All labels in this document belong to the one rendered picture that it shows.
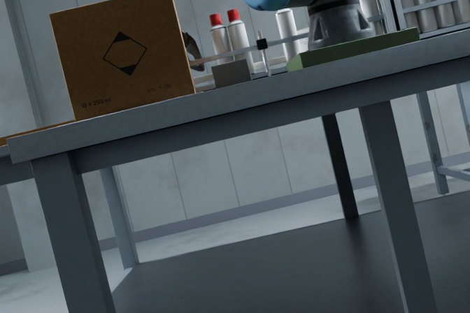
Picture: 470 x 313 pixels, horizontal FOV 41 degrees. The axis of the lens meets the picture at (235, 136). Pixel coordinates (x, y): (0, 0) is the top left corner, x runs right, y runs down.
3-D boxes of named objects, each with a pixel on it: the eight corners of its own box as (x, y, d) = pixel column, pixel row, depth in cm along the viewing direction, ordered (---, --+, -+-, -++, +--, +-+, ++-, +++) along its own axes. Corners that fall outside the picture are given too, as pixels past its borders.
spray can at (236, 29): (256, 74, 194) (240, 9, 193) (255, 73, 189) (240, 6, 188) (240, 78, 195) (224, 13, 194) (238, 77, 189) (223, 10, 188)
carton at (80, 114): (197, 96, 178) (174, 3, 177) (196, 93, 154) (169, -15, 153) (92, 121, 177) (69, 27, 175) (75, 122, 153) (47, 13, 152)
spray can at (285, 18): (303, 63, 193) (288, -3, 192) (304, 61, 188) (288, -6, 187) (287, 66, 193) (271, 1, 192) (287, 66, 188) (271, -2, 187)
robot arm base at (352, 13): (369, 44, 149) (360, 3, 148) (382, 36, 134) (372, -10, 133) (306, 58, 149) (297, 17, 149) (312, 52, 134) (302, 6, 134)
